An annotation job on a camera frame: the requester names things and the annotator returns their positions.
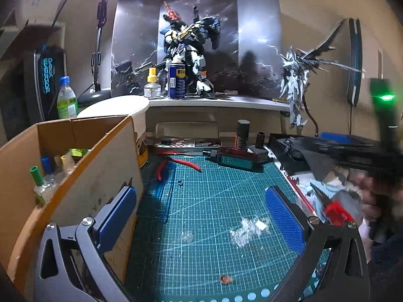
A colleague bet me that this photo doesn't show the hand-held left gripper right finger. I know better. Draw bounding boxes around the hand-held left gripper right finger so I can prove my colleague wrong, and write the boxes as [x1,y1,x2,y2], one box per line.
[265,185,371,302]

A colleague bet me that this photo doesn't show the white desk riser shelf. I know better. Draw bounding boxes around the white desk riser shelf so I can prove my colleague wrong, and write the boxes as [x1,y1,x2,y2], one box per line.
[146,96,292,139]

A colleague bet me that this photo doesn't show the green marker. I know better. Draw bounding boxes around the green marker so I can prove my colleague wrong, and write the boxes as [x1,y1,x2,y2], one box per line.
[30,165,46,205]

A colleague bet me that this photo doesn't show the wooden wall shelf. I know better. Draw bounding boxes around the wooden wall shelf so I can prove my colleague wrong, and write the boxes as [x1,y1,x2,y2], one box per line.
[0,22,63,60]

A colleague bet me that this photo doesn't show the white round container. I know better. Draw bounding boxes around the white round container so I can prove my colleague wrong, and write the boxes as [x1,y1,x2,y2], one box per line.
[76,96,149,167]

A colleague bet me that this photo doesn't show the desk lamp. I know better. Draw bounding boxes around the desk lamp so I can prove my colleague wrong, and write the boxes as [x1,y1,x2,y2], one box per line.
[77,0,130,107]

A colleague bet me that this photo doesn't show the black blue curved panel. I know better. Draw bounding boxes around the black blue curved panel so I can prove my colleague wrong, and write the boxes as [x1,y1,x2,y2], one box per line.
[346,18,363,107]

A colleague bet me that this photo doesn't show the grey paper pile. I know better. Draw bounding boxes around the grey paper pile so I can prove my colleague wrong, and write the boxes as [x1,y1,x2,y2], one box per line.
[296,164,372,217]

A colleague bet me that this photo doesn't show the red handled pliers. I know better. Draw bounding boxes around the red handled pliers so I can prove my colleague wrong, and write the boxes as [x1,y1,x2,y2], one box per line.
[310,181,356,227]

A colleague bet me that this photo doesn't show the white plastic scraps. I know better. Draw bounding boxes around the white plastic scraps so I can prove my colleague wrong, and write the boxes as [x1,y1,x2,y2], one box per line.
[230,217,268,246]

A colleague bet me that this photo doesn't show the white winged robot model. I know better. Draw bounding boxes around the white winged robot model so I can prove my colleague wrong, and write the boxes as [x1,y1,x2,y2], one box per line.
[277,19,367,136]

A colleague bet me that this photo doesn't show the red ruler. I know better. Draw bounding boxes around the red ruler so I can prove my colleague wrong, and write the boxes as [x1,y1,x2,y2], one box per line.
[285,170,317,216]

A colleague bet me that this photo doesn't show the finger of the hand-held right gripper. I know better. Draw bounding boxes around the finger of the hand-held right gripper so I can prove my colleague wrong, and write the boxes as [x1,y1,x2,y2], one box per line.
[302,148,388,180]
[315,131,383,152]

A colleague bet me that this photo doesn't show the green drink bottle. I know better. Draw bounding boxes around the green drink bottle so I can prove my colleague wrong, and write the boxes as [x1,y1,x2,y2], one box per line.
[57,76,79,119]

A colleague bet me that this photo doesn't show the black box with teal print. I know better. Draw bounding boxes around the black box with teal print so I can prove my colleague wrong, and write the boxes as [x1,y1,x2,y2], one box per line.
[22,46,68,122]

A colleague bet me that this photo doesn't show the green cutting mat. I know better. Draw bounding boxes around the green cutting mat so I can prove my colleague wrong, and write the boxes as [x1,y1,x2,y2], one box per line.
[126,145,331,302]

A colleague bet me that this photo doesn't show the white blue robot model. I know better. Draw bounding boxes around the white blue robot model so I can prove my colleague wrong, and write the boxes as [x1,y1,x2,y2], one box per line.
[159,2,229,99]

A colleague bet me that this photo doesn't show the person's right hand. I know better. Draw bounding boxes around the person's right hand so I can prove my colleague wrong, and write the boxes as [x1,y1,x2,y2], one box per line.
[346,167,384,224]

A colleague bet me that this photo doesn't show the metal tin case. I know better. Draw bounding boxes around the metal tin case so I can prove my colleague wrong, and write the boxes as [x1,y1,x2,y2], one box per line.
[154,121,222,149]

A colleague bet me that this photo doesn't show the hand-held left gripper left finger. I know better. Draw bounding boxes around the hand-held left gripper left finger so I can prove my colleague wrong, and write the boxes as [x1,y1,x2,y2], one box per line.
[33,185,139,302]

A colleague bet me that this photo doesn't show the black spray can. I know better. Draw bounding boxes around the black spray can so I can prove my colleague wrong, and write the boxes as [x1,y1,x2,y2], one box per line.
[233,120,251,150]

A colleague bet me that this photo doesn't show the blue spray can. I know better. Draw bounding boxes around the blue spray can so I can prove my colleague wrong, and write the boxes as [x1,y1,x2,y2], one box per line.
[168,60,188,99]

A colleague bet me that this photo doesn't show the brown cardboard box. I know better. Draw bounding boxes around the brown cardboard box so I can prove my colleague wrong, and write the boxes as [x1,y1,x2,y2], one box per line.
[0,115,145,285]

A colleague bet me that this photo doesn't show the stormy photo backdrop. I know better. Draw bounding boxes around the stormy photo backdrop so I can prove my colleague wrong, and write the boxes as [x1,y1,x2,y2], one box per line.
[111,0,281,101]

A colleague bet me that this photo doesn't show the yellow capped clear bottle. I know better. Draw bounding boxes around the yellow capped clear bottle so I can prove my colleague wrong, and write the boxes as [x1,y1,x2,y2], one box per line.
[144,67,162,98]

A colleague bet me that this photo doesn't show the red handled nippers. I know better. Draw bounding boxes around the red handled nippers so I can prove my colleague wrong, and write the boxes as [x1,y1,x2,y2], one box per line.
[156,157,202,181]

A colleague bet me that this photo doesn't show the small black bottle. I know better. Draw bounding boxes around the small black bottle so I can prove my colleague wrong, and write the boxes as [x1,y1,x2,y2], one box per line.
[248,131,269,161]

